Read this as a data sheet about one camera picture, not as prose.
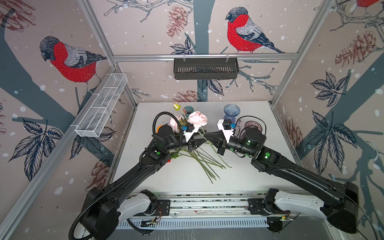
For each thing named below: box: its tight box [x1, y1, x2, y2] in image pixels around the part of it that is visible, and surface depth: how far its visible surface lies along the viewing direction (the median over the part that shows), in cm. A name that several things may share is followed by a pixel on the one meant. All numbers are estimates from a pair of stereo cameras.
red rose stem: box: [171, 149, 220, 184], surface depth 89 cm
